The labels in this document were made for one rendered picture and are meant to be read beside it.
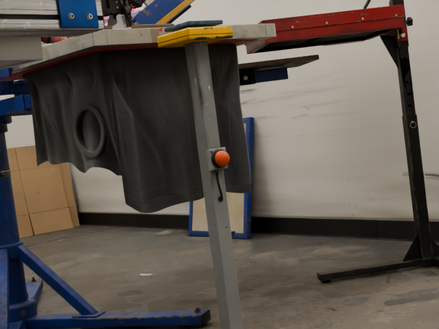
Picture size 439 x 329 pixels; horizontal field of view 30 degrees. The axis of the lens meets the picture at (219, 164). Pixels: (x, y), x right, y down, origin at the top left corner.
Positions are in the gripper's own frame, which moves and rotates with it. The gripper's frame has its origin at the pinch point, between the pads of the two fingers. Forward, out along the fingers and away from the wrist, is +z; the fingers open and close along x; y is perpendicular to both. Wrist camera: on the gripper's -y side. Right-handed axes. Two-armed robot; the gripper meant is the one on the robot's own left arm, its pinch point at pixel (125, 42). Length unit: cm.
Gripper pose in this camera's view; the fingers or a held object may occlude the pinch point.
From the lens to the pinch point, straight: 245.9
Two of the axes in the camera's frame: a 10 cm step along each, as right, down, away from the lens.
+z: 1.6, 9.8, 0.8
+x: 6.1, -0.4, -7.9
